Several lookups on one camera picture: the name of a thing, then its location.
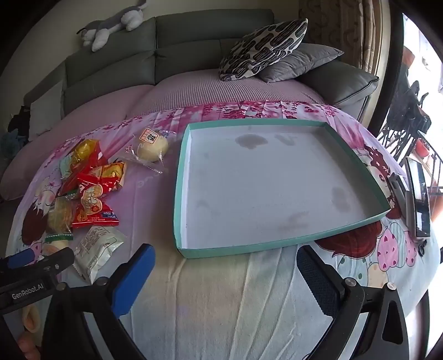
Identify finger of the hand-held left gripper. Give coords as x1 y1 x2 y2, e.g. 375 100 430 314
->
21 247 75 277
0 250 36 270

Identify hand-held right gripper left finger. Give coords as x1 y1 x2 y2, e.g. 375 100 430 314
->
42 243 156 360

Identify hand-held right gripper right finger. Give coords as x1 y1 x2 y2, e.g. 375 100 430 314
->
296 244 411 360

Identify cream cake clear packet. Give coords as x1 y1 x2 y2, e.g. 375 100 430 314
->
41 233 75 258

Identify round pastry clear packet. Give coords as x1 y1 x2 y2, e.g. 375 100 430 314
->
47 196 75 236

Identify small red snack packet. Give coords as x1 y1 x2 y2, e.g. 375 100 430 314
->
71 175 120 229

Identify orange snack packet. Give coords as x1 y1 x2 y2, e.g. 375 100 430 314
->
88 161 128 194

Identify yellow bread packet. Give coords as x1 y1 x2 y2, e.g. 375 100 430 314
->
71 138 106 174

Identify teal cardboard tray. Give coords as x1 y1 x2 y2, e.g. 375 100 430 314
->
173 119 391 259

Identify round bun clear packet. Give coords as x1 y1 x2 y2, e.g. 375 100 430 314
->
126 127 170 174

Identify person's left hand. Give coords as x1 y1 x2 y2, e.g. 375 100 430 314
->
16 305 44 360

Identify printed blanket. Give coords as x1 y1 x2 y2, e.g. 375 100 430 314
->
5 100 442 360

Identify blue cloth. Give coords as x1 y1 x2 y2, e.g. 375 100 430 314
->
0 132 21 160

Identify black phone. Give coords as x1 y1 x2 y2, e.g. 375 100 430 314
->
405 157 431 239

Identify dark clothes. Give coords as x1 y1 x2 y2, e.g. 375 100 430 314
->
9 106 32 134

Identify black chair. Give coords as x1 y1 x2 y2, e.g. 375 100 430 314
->
379 81 431 163

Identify grey pillow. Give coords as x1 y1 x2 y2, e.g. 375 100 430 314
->
258 43 345 84

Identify grey plush toy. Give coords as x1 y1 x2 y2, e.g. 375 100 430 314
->
77 0 148 52

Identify black and white patterned pillow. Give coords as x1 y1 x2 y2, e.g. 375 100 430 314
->
219 18 308 82

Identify beige patterned curtain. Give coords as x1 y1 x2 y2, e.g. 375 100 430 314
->
299 0 388 70

